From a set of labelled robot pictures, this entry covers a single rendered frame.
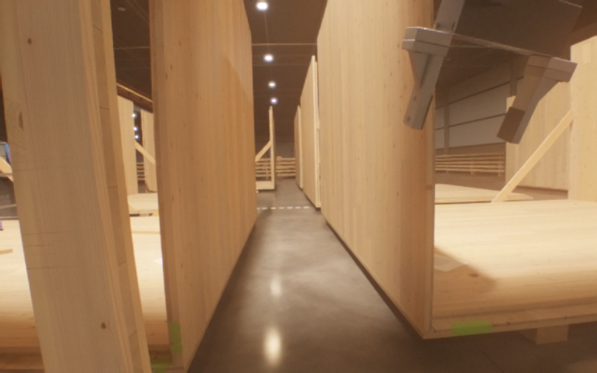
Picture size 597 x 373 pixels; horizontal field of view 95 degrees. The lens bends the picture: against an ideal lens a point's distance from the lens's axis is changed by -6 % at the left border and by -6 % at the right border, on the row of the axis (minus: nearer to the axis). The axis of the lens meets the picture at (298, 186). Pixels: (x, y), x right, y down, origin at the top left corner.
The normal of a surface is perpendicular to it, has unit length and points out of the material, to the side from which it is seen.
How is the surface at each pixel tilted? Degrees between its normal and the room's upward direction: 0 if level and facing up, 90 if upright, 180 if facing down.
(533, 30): 113
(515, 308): 90
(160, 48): 90
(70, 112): 90
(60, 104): 90
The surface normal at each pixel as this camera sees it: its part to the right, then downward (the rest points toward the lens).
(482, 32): 0.08, 0.46
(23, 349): 0.06, 0.07
